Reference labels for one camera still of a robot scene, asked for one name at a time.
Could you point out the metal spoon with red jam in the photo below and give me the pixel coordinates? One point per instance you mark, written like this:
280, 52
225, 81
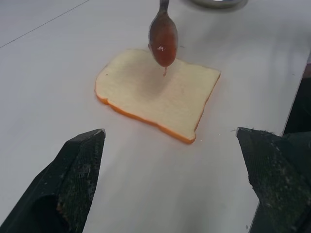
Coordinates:
163, 41

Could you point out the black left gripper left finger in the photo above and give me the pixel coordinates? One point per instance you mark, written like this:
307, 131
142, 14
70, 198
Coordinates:
60, 179

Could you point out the round metal bowl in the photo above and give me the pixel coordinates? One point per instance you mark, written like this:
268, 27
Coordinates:
216, 3

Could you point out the white bread slice orange crust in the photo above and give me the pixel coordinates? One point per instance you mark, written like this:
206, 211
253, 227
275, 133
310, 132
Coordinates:
155, 94

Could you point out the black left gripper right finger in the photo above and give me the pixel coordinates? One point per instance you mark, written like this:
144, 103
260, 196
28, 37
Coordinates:
274, 174

